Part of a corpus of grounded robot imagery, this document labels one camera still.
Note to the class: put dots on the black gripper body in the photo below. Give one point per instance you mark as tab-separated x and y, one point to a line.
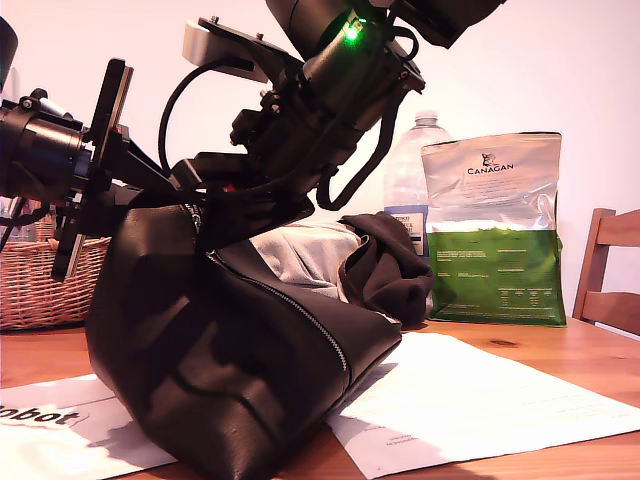
280	135
45	145

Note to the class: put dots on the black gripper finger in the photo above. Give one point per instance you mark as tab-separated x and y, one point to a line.
117	195
145	170
230	188

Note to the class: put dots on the black leather zip bag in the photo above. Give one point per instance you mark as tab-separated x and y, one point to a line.
200	350

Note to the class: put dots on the green silver pet food bag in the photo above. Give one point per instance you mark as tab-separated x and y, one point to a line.
495	280

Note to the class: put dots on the wicker basket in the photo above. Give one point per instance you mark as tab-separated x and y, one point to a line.
40	290

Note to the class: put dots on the large clear water bottle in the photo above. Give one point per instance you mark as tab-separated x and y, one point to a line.
405	170

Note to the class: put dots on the dark brown grey-lined hoodie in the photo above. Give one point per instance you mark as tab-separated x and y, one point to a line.
390	270

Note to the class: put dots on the white LeRobot text sticker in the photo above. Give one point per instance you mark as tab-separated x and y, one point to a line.
45	419

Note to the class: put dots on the white printed paper sheet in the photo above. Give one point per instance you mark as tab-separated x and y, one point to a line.
475	400

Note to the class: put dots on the wooden chair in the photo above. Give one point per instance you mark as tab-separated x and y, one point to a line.
595	260

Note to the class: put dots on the arm wrist camera box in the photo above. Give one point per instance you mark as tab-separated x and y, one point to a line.
200	42
55	107

